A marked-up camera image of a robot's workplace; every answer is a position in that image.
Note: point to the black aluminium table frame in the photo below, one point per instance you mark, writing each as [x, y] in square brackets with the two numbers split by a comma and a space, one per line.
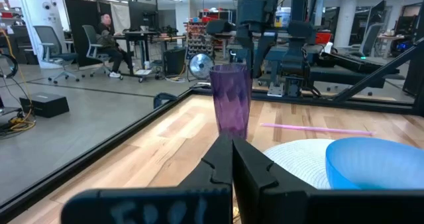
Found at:
[99, 144]

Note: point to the white round woven placemat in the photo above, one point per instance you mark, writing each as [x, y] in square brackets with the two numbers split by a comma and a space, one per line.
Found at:
[298, 161]

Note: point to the black partition panel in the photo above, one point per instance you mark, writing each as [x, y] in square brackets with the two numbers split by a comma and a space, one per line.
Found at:
[83, 25]

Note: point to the pink drinking straw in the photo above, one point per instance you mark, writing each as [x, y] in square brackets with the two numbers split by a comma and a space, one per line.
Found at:
[314, 129]

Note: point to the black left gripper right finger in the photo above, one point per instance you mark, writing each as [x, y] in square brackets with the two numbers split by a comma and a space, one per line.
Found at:
[285, 204]

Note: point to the grey mesh office chair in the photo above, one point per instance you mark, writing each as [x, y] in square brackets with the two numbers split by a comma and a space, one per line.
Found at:
[371, 40]

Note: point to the red storage bin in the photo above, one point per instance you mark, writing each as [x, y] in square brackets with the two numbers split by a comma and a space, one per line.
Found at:
[323, 37]

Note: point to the person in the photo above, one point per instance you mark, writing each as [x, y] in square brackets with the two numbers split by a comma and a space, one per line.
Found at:
[106, 38]

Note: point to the black computer tower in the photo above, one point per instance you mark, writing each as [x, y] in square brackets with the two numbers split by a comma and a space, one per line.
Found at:
[174, 61]

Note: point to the round metal floor fan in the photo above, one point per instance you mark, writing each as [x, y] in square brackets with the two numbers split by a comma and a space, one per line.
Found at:
[201, 66]

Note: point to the black computer monitor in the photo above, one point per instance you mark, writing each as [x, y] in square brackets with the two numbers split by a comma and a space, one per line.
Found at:
[142, 15]

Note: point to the purple faceted plastic cup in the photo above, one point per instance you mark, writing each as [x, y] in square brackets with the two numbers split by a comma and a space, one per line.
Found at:
[230, 98]

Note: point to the small parts drawer rack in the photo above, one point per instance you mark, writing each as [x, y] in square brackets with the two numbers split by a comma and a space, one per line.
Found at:
[198, 40]

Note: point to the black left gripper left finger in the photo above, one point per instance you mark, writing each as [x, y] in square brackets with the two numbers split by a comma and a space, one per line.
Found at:
[185, 204]

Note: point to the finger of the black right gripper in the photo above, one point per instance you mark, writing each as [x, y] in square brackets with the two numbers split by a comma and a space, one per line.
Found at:
[263, 51]
[244, 48]

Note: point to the black frame corner clamp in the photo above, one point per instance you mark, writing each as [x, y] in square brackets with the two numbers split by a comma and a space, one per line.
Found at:
[162, 99]

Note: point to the black office desk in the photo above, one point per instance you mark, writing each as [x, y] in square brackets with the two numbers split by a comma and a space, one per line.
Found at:
[142, 35]

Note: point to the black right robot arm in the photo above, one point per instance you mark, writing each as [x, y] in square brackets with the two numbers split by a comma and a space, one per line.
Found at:
[298, 51]

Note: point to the black box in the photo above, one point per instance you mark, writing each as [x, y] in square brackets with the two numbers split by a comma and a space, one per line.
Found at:
[44, 104]

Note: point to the light blue plastic bowl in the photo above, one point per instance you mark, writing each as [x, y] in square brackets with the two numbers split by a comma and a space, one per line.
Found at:
[374, 164]

